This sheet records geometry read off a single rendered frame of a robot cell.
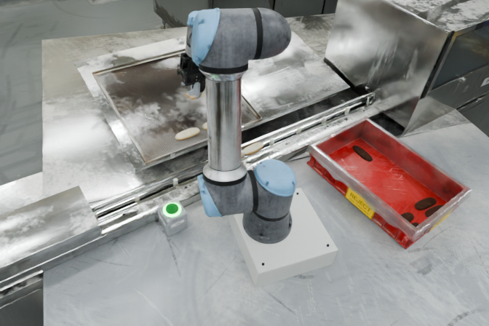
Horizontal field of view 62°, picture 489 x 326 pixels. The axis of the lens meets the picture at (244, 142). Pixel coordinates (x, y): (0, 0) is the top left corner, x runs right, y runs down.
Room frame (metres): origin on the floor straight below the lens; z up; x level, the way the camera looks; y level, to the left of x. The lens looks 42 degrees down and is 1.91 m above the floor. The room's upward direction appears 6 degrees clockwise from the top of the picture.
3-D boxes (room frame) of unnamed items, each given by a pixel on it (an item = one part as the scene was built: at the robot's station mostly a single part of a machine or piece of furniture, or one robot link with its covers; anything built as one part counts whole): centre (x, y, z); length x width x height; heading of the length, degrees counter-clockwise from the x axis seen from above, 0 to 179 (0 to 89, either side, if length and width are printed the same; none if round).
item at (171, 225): (0.78, 0.20, 0.84); 0.08 x 0.08 x 0.11; 39
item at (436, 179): (1.05, -0.52, 0.88); 0.49 x 0.34 x 0.10; 41
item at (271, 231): (0.77, -0.09, 0.95); 0.15 x 0.15 x 0.10
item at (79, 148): (1.67, 0.04, 0.41); 1.80 x 1.16 x 0.82; 114
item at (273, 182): (0.76, -0.09, 1.07); 0.13 x 0.12 x 0.14; 107
